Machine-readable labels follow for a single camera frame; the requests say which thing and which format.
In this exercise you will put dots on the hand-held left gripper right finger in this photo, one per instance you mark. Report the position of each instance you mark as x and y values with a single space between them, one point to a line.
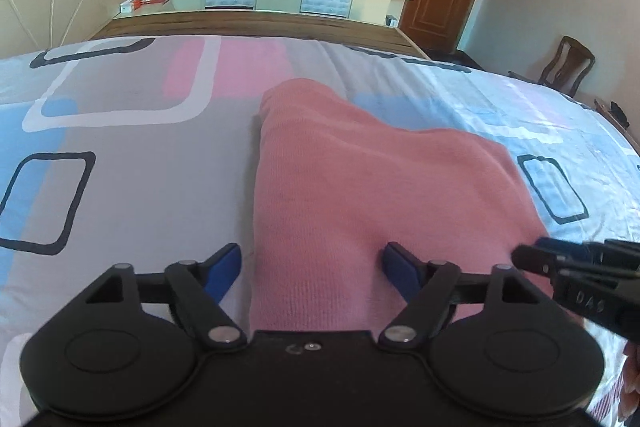
402 272

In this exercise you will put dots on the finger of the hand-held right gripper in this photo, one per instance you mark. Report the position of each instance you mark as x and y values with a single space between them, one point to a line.
567 248
595 297

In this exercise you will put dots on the patterned pastel bedsheet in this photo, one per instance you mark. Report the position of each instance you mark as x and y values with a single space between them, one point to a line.
135 157

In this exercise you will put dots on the small pale blue box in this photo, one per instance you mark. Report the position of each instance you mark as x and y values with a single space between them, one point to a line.
392 21

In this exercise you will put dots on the pink knit garment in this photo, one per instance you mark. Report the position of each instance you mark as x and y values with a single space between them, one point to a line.
360 187

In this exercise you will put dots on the dark bag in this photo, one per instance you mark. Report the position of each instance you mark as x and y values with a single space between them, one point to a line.
452 58

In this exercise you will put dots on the stack of books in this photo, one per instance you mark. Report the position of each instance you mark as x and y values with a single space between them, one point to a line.
147 4

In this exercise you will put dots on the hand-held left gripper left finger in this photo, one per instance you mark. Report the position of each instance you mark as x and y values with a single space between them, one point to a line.
222 272

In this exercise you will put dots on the person's right hand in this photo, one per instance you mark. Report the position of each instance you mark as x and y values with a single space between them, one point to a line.
631 387

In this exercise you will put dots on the wooden chair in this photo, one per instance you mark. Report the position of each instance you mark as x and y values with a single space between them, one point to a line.
567 64

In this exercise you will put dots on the wooden bed frame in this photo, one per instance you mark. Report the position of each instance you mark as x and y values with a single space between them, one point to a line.
260 24

